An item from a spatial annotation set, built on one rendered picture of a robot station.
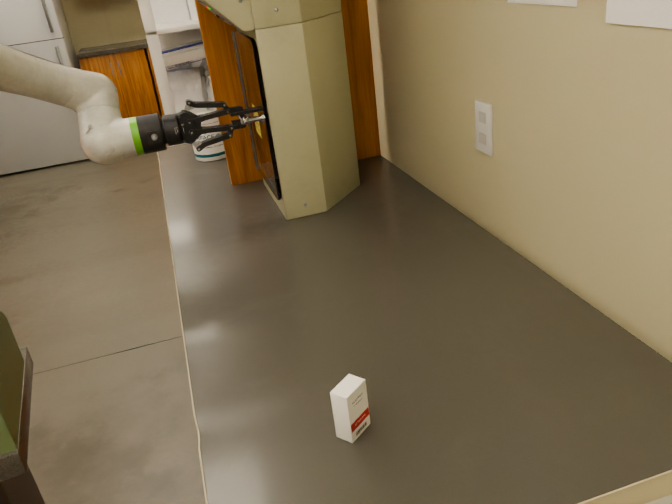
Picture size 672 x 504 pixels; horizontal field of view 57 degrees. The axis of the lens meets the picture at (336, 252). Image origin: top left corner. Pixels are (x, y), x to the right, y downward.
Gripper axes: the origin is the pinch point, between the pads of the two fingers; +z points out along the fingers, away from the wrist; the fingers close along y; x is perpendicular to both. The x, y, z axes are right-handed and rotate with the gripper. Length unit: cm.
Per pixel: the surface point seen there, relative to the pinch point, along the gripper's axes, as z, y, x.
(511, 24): 48, 18, -48
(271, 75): 6.6, 10.6, -10.9
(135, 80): -38, -52, 490
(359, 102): 39.1, -7.8, 26.1
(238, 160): -1.1, -18.4, 26.3
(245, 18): 2.8, 23.7, -11.0
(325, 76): 20.9, 7.3, -5.5
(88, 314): -81, -119, 152
